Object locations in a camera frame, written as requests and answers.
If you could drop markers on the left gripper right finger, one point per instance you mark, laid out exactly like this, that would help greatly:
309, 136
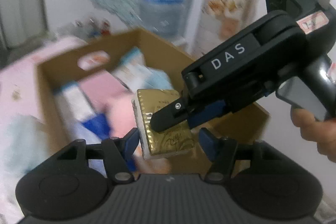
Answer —
223, 149

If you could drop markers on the gold tissue pack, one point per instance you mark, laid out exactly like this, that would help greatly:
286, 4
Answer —
163, 133

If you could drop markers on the right hand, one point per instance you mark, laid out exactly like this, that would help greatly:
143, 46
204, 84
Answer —
323, 133

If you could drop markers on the food picture poster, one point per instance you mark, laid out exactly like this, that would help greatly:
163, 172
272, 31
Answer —
220, 20

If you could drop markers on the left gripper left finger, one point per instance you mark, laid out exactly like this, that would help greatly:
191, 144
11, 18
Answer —
116, 154

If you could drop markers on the pink plush toy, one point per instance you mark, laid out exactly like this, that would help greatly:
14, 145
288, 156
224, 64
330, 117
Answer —
120, 115

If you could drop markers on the white blue plastic bag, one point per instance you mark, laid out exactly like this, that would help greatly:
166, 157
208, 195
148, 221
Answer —
25, 143

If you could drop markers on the white blue paper pack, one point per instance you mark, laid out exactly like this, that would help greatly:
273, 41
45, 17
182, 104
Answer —
133, 73

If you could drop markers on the pink folded cloth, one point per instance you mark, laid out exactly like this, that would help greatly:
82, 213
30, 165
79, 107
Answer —
99, 87

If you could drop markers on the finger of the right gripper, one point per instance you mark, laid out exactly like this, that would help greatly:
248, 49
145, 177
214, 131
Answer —
208, 113
170, 116

